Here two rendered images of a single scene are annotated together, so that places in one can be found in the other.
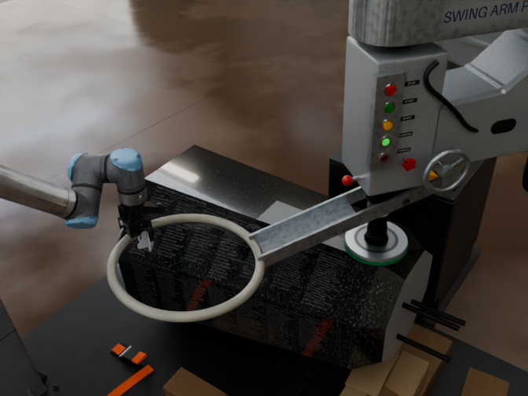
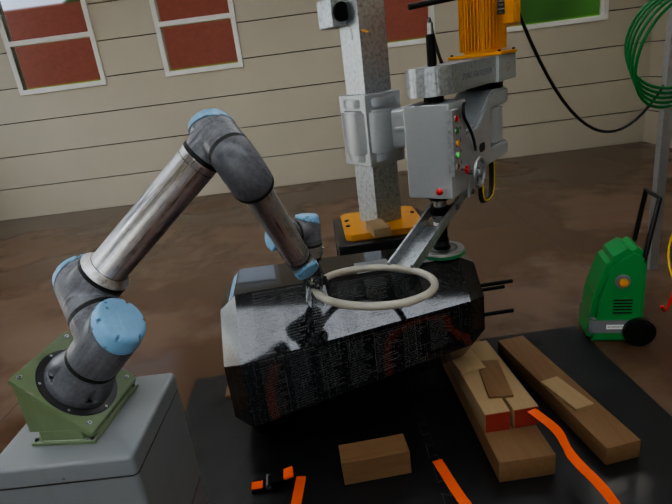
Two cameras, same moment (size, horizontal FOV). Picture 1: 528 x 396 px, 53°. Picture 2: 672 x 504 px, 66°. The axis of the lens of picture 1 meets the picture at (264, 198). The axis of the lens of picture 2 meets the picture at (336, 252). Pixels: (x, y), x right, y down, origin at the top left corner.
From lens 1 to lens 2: 1.58 m
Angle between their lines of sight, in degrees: 39
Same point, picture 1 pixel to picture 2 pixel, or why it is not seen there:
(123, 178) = (314, 231)
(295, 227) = (406, 249)
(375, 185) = (454, 190)
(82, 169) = not seen: hidden behind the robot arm
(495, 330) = not seen: hidden behind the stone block
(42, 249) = not seen: hidden behind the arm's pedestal
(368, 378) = (469, 362)
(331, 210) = (417, 232)
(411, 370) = (483, 348)
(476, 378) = (507, 342)
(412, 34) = (455, 85)
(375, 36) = (440, 89)
